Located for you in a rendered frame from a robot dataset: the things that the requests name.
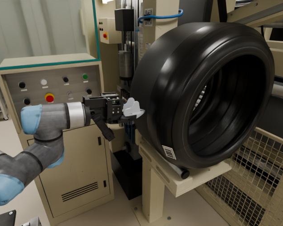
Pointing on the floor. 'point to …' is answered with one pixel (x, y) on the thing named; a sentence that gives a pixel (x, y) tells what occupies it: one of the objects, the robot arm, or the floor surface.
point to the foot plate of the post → (166, 217)
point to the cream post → (150, 206)
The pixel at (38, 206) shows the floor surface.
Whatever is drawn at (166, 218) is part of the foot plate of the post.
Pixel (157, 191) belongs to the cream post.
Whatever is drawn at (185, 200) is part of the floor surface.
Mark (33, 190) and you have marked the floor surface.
